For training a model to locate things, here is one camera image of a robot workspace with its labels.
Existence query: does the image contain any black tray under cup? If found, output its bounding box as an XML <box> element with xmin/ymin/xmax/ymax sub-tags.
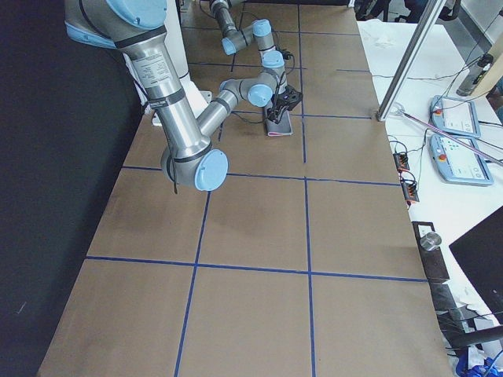
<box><xmin>412</xmin><ymin>221</ymin><xmax>450</xmax><ymax>284</ymax></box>

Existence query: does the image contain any near blue teach pendant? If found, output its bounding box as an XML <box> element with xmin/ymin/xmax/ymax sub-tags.
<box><xmin>429</xmin><ymin>134</ymin><xmax>494</xmax><ymax>186</ymax></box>

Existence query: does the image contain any far blue teach pendant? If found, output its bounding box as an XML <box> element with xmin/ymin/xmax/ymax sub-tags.
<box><xmin>430</xmin><ymin>95</ymin><xmax>481</xmax><ymax>138</ymax></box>

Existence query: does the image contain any metal cup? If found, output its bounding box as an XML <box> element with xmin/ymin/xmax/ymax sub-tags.
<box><xmin>420</xmin><ymin>232</ymin><xmax>442</xmax><ymax>251</ymax></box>

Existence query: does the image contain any pink towel with grey trim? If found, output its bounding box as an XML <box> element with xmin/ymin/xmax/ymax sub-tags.
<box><xmin>265</xmin><ymin>112</ymin><xmax>293</xmax><ymax>137</ymax></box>

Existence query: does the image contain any aluminium frame post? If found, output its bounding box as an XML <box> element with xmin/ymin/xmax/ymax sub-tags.
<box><xmin>376</xmin><ymin>0</ymin><xmax>446</xmax><ymax>122</ymax></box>

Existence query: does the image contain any right black power strip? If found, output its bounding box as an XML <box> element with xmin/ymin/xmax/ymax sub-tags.
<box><xmin>400</xmin><ymin>178</ymin><xmax>420</xmax><ymax>206</ymax></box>

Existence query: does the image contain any blue teach pendant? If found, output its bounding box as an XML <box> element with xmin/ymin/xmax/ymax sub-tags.
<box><xmin>429</xmin><ymin>134</ymin><xmax>494</xmax><ymax>186</ymax></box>
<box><xmin>430</xmin><ymin>95</ymin><xmax>481</xmax><ymax>138</ymax></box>

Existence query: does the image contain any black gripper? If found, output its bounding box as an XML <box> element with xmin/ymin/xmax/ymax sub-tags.
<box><xmin>267</xmin><ymin>89</ymin><xmax>302</xmax><ymax>122</ymax></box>

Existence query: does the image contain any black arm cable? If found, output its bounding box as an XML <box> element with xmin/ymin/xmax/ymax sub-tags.
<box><xmin>231</xmin><ymin>70</ymin><xmax>292</xmax><ymax>125</ymax></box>

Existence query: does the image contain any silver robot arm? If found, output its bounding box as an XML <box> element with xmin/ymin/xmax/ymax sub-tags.
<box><xmin>64</xmin><ymin>0</ymin><xmax>303</xmax><ymax>192</ymax></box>
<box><xmin>209</xmin><ymin>0</ymin><xmax>292</xmax><ymax>60</ymax></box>

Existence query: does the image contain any grey water bottle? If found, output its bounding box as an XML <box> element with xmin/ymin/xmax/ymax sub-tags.
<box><xmin>456</xmin><ymin>53</ymin><xmax>494</xmax><ymax>97</ymax></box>

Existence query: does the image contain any black monitor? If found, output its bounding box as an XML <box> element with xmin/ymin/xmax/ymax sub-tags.
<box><xmin>450</xmin><ymin>207</ymin><xmax>502</xmax><ymax>323</ymax></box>

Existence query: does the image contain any left black power strip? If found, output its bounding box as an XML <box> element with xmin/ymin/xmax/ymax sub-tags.
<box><xmin>393</xmin><ymin>152</ymin><xmax>410</xmax><ymax>172</ymax></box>

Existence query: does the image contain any blue plastic bag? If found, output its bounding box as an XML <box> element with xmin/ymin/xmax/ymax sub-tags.
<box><xmin>455</xmin><ymin>351</ymin><xmax>502</xmax><ymax>377</ymax></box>

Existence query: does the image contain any black power strip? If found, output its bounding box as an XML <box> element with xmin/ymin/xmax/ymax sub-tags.
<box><xmin>400</xmin><ymin>178</ymin><xmax>420</xmax><ymax>206</ymax></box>
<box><xmin>393</xmin><ymin>152</ymin><xmax>410</xmax><ymax>172</ymax></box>

